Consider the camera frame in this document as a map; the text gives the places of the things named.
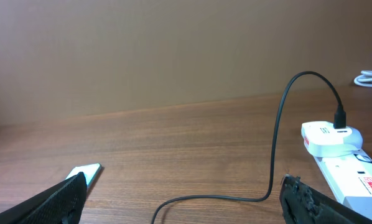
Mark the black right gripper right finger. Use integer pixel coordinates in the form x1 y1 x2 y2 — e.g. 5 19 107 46
279 174 372 224

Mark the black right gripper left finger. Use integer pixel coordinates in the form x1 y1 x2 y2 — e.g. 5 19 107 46
0 172 87 224

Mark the blue Galaxy smartphone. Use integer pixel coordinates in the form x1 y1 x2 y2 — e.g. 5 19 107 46
65 163 103 189

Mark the black USB charging cable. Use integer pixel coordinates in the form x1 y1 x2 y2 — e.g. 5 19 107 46
150 71 347 224

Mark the white USB charger plug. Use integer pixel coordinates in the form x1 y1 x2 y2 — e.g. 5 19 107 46
301 121 363 157

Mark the white power strip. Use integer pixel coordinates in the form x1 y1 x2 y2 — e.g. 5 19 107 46
314 150 372 220

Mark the white power strip cord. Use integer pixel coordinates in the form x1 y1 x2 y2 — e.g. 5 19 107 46
353 70 372 88

